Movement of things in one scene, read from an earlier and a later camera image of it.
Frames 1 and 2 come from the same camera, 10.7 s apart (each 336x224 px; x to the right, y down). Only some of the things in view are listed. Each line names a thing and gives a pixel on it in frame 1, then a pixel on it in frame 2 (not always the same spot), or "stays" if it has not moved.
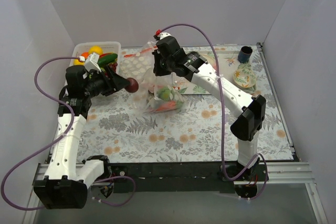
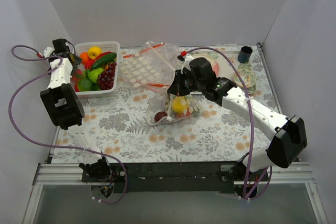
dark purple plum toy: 134,85 to 159,115
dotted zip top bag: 160,94 to 165,107
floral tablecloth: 198,130 stays
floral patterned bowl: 244,77 stays
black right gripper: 157,64 to 177,84
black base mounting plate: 183,177 stays
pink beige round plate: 209,60 stays
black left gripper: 109,82 to 75,60
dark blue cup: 244,54 stays
